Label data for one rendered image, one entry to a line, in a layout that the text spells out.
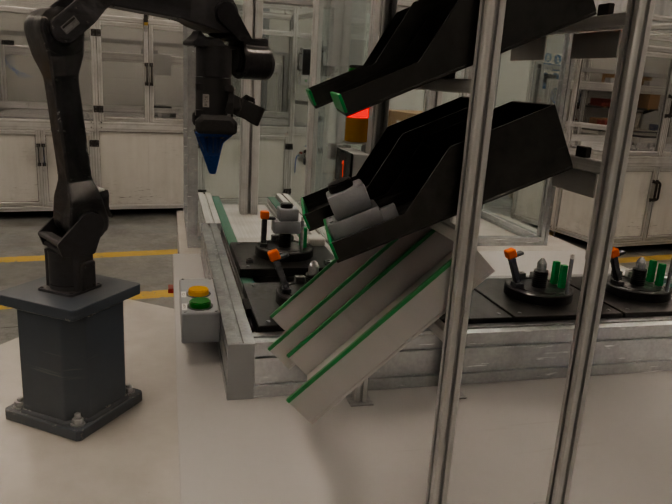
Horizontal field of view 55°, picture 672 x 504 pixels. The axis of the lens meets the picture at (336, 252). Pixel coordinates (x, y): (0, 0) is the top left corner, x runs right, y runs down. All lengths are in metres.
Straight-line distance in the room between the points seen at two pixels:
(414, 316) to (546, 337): 0.56
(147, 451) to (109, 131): 5.51
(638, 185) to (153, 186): 4.51
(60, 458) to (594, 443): 0.79
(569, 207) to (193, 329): 5.62
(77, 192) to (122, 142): 5.44
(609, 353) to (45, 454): 1.00
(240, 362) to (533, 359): 0.55
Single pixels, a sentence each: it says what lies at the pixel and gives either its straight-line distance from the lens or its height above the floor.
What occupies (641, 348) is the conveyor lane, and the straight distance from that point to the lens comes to 1.40.
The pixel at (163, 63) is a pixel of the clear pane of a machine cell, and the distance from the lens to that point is 6.42.
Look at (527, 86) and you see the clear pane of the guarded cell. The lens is 2.55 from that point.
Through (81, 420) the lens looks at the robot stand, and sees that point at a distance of 1.03.
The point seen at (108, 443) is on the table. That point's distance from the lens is 1.02.
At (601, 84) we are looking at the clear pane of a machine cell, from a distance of 6.39.
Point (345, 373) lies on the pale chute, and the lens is 0.76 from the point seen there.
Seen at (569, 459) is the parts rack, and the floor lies 0.94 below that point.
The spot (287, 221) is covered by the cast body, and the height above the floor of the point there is 1.06.
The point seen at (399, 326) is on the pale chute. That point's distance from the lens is 0.74.
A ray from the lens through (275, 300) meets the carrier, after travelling 1.24.
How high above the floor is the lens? 1.38
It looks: 15 degrees down
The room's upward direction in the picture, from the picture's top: 3 degrees clockwise
